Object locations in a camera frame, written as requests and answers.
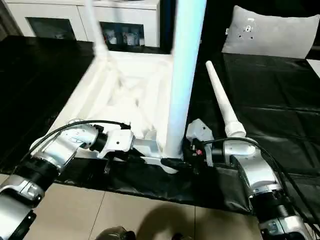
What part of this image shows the white plastic table top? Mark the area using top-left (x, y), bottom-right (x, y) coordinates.
top-left (29, 48), bottom-right (191, 175)

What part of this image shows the white plastic table leg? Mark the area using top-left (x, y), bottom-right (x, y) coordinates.
top-left (204, 60), bottom-right (248, 139)
top-left (163, 0), bottom-right (208, 160)
top-left (84, 0), bottom-right (111, 60)

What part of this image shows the black mat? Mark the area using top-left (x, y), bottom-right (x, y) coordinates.
top-left (0, 34), bottom-right (320, 216)

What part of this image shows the dark blue cabinet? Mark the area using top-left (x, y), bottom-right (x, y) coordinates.
top-left (158, 0), bottom-right (320, 55)

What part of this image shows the grey cushion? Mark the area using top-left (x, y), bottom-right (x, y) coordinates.
top-left (221, 4), bottom-right (318, 60)

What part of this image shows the white board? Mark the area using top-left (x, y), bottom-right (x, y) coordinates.
top-left (305, 59), bottom-right (320, 76)

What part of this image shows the white cabinet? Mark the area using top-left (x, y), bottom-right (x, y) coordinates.
top-left (4, 0), bottom-right (161, 48)

